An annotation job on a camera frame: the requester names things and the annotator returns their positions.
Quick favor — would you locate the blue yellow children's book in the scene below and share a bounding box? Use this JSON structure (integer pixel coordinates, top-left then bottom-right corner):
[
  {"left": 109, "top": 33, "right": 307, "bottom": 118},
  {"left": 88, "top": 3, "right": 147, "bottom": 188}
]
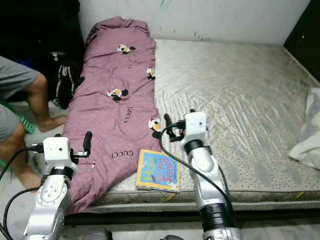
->
[{"left": 135, "top": 148, "right": 181, "bottom": 193}]

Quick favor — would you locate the white patterned quilted mattress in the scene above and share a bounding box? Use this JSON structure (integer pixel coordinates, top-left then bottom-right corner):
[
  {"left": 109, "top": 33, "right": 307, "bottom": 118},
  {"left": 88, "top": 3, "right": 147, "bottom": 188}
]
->
[{"left": 80, "top": 37, "right": 320, "bottom": 213}]

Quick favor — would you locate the black bag with white lettering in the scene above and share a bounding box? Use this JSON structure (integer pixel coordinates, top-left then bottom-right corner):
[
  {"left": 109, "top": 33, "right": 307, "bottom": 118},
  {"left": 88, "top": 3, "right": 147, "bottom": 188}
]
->
[{"left": 47, "top": 50, "right": 86, "bottom": 110}]

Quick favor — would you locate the purple cartoon print blanket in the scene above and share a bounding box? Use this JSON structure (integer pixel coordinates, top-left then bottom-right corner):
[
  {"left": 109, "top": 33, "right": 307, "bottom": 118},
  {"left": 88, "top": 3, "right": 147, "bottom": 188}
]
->
[{"left": 62, "top": 16, "right": 163, "bottom": 216}]

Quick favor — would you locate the silver left robot leg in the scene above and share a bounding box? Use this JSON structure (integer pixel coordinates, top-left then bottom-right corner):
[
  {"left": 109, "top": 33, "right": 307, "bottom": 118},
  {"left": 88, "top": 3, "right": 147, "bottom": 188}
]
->
[{"left": 82, "top": 227, "right": 113, "bottom": 240}]

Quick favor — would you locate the person in grey shorts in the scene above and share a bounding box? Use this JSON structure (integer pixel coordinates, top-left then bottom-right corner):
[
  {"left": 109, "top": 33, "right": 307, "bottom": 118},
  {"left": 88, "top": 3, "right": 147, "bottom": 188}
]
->
[{"left": 0, "top": 56, "right": 68, "bottom": 188}]

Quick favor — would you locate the black tufted headboard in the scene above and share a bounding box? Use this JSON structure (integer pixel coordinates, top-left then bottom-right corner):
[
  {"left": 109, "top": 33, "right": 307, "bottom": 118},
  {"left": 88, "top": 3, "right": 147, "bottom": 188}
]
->
[{"left": 282, "top": 0, "right": 320, "bottom": 83}]

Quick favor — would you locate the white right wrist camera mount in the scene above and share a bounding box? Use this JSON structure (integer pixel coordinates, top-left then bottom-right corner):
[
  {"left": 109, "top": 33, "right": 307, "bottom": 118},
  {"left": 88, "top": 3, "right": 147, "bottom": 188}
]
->
[{"left": 184, "top": 111, "right": 208, "bottom": 142}]

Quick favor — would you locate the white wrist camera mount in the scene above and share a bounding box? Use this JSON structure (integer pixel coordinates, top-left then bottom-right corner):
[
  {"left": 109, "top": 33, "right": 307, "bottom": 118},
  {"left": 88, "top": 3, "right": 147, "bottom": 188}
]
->
[
  {"left": 184, "top": 111, "right": 208, "bottom": 142},
  {"left": 42, "top": 136, "right": 72, "bottom": 171}
]

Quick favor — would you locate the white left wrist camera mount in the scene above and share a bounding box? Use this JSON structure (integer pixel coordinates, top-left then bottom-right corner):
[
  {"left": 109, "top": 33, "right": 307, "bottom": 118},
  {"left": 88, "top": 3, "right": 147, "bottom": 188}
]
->
[{"left": 42, "top": 136, "right": 72, "bottom": 171}]

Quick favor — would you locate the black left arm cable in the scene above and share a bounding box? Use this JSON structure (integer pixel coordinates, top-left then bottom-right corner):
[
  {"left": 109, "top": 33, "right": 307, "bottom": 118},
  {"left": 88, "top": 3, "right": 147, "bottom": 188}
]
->
[{"left": 0, "top": 143, "right": 44, "bottom": 240}]

